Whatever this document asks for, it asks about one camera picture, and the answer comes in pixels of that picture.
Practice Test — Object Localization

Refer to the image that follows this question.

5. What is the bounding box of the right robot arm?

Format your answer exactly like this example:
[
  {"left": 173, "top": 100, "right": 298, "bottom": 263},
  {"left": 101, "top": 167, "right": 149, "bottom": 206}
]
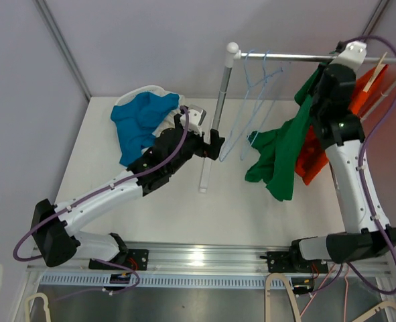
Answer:
[{"left": 288, "top": 63, "right": 396, "bottom": 272}]

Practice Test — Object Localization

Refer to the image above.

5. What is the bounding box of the beige hanger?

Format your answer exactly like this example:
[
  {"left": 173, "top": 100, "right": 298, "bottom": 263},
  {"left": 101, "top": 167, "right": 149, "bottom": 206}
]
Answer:
[
  {"left": 264, "top": 273, "right": 302, "bottom": 322},
  {"left": 362, "top": 52, "right": 387, "bottom": 93},
  {"left": 23, "top": 292, "right": 56, "bottom": 322},
  {"left": 353, "top": 301, "right": 396, "bottom": 322}
]

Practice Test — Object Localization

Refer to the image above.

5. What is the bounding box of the white t shirt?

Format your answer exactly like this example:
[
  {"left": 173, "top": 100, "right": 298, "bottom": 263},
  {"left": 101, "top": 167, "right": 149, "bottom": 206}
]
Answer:
[{"left": 152, "top": 95, "right": 186, "bottom": 137}]

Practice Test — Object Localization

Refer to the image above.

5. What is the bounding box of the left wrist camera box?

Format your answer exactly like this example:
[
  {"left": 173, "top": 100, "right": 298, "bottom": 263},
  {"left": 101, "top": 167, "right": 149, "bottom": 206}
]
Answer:
[{"left": 180, "top": 105, "right": 206, "bottom": 136}]

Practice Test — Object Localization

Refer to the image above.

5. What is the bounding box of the white plastic basket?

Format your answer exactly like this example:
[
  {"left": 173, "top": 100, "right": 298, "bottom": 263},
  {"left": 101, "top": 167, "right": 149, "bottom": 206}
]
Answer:
[{"left": 114, "top": 85, "right": 187, "bottom": 108}]

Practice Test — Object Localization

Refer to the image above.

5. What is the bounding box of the green t shirt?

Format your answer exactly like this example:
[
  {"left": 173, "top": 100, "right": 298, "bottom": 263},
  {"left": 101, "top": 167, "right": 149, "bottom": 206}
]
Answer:
[{"left": 245, "top": 71, "right": 320, "bottom": 201}]

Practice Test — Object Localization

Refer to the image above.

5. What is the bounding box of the metal clothes rack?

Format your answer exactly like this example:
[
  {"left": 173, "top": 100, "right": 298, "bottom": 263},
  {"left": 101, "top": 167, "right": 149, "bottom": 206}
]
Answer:
[{"left": 198, "top": 42, "right": 396, "bottom": 193}]

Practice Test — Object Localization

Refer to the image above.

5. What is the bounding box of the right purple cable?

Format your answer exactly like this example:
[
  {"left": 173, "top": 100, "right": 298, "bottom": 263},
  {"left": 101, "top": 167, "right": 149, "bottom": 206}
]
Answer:
[{"left": 343, "top": 35, "right": 396, "bottom": 296}]

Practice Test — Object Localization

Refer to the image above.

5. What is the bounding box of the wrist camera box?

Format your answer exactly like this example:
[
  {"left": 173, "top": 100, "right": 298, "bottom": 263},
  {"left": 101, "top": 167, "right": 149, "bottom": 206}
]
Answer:
[
  {"left": 330, "top": 41, "right": 367, "bottom": 72},
  {"left": 180, "top": 105, "right": 206, "bottom": 136}
]

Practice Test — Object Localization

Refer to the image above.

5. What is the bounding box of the light blue hanger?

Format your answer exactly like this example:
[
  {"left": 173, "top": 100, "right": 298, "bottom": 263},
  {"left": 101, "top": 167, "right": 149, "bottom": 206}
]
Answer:
[
  {"left": 218, "top": 50, "right": 284, "bottom": 162},
  {"left": 239, "top": 50, "right": 283, "bottom": 161}
]

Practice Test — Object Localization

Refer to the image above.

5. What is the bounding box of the blue t shirt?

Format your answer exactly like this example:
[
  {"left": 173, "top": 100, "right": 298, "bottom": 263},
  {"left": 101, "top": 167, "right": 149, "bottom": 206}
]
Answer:
[{"left": 111, "top": 92, "right": 179, "bottom": 166}]

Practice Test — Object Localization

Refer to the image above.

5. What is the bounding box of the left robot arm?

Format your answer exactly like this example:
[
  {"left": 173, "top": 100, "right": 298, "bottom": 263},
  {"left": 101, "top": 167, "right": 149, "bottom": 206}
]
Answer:
[{"left": 31, "top": 109, "right": 224, "bottom": 269}]

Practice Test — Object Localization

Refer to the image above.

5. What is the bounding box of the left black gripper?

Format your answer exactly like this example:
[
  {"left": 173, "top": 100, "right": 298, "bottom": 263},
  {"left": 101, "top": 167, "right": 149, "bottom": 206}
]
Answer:
[{"left": 167, "top": 115, "right": 224, "bottom": 175}]

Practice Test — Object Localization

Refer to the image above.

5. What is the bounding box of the orange t shirt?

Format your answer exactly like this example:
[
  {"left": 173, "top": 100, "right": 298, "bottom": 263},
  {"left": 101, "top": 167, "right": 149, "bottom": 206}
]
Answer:
[{"left": 295, "top": 65, "right": 388, "bottom": 185}]

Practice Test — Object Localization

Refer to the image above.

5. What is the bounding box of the beige hanger below table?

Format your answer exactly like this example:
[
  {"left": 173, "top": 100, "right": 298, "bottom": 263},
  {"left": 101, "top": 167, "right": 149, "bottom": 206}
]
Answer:
[{"left": 264, "top": 273, "right": 302, "bottom": 322}]

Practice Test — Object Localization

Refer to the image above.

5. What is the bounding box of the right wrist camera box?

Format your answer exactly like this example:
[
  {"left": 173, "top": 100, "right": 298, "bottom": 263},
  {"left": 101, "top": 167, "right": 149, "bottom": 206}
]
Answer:
[{"left": 330, "top": 41, "right": 367, "bottom": 72}]

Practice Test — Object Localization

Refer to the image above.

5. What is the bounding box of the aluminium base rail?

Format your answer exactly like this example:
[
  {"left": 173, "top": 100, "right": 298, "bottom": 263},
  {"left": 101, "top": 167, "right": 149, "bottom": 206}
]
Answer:
[{"left": 26, "top": 239, "right": 393, "bottom": 289}]

